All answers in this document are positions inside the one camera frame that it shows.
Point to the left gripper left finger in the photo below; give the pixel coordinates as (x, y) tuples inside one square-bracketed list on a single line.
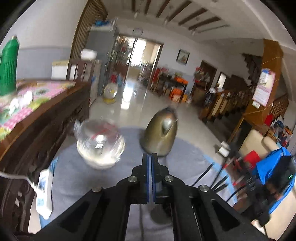
[(103, 214)]

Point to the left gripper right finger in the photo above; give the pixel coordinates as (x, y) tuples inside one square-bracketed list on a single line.
[(198, 213)]

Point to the dark chopstick one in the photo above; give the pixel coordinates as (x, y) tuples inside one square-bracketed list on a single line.
[(203, 174)]

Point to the dark chopstick two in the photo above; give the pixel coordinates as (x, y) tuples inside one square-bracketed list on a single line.
[(220, 182)]

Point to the dark grey utensil cup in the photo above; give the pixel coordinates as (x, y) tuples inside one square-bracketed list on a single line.
[(161, 214)]

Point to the red plastic stool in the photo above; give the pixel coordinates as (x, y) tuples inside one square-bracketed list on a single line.
[(251, 159)]

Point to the blue round table cover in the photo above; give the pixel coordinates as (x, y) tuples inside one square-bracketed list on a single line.
[(188, 162)]

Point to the white power strip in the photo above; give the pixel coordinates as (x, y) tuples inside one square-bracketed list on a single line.
[(44, 194)]

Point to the white bowl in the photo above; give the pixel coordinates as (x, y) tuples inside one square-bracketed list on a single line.
[(104, 158)]

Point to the clear plastic bag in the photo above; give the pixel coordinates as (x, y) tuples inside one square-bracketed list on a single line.
[(97, 133)]

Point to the gold electric kettle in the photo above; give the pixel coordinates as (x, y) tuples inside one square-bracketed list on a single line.
[(160, 134)]

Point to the dark carved wooden sideboard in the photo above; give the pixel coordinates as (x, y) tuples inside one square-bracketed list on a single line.
[(32, 145)]

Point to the dark wooden side table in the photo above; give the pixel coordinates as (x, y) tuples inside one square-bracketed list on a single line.
[(174, 86)]

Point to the wooden chair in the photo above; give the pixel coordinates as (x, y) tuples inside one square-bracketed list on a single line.
[(83, 70)]

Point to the white chest freezer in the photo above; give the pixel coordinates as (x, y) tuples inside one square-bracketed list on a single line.
[(59, 69)]

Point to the grey refrigerator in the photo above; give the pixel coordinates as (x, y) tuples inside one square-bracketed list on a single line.
[(102, 40)]

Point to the green thermos jug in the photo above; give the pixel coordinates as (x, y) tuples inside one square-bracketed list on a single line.
[(9, 57)]

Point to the wall calendar poster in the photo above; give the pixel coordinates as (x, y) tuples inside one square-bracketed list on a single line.
[(263, 88)]

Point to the framed wall picture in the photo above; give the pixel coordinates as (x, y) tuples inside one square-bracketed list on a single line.
[(183, 57)]

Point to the round wall clock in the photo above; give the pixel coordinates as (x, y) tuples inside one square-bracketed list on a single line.
[(137, 31)]

